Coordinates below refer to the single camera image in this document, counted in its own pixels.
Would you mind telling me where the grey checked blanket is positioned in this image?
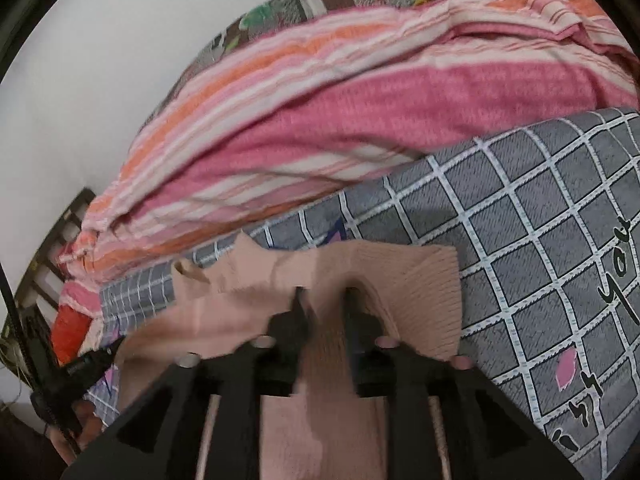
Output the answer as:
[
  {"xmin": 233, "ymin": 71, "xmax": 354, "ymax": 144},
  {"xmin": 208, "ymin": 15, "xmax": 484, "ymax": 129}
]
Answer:
[{"xmin": 82, "ymin": 107, "xmax": 640, "ymax": 468}]

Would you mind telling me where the person's left hand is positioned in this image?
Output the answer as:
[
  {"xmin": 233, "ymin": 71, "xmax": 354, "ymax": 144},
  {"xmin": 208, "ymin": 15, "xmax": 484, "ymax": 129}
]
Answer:
[{"xmin": 52, "ymin": 400, "xmax": 110, "ymax": 466}]

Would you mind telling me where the pink striped quilt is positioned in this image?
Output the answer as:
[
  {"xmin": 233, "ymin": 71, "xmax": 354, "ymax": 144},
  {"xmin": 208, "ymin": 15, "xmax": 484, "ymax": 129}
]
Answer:
[{"xmin": 55, "ymin": 0, "xmax": 640, "ymax": 321}]

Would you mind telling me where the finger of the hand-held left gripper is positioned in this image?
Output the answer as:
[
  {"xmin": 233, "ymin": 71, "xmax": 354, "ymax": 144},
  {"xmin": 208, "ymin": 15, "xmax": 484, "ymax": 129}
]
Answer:
[{"xmin": 65, "ymin": 345, "xmax": 127, "ymax": 377}]

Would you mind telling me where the floral patchwork quilt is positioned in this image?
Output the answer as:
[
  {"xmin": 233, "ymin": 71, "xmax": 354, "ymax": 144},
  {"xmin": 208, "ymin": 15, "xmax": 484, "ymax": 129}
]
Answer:
[{"xmin": 145, "ymin": 0, "xmax": 551, "ymax": 126}]

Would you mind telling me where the red pillow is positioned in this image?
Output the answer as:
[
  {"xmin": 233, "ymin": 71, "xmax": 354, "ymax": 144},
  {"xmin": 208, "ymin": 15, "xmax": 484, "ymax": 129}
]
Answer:
[{"xmin": 50, "ymin": 305, "xmax": 93, "ymax": 366}]

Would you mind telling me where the dark wooden headboard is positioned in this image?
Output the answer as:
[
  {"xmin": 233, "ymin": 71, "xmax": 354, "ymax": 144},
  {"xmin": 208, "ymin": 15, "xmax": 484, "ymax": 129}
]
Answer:
[{"xmin": 0, "ymin": 187, "xmax": 96, "ymax": 361}]

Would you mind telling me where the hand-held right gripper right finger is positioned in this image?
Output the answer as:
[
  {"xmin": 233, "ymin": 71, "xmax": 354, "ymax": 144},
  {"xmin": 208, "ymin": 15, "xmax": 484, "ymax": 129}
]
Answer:
[{"xmin": 342, "ymin": 288, "xmax": 583, "ymax": 480}]

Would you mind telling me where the pink knit sweater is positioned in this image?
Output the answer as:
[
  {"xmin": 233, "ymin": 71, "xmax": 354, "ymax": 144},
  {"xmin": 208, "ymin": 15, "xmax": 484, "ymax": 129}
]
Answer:
[{"xmin": 87, "ymin": 232, "xmax": 461, "ymax": 480}]

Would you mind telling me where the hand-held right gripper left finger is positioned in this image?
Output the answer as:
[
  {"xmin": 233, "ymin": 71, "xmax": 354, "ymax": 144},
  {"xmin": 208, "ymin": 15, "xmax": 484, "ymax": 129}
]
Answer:
[{"xmin": 62, "ymin": 287, "xmax": 312, "ymax": 480}]

